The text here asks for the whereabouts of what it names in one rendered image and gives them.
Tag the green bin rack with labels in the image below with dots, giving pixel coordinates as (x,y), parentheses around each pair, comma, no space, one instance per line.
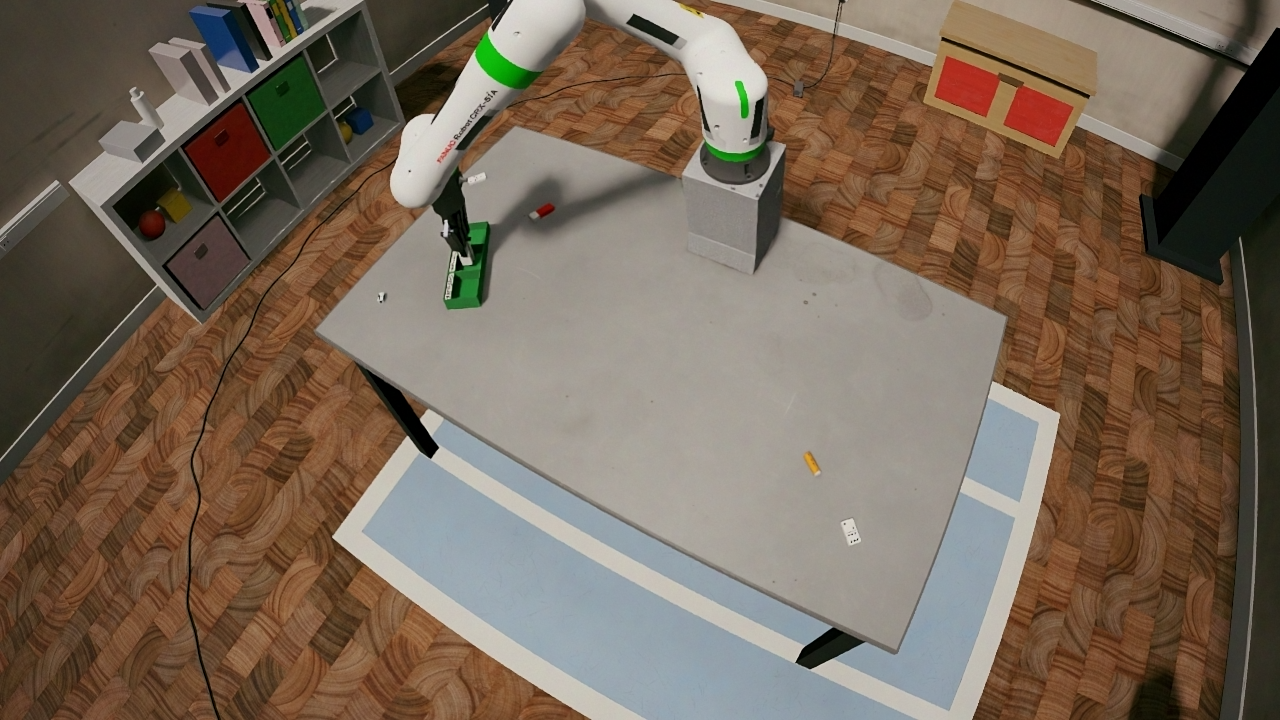
(470,280)

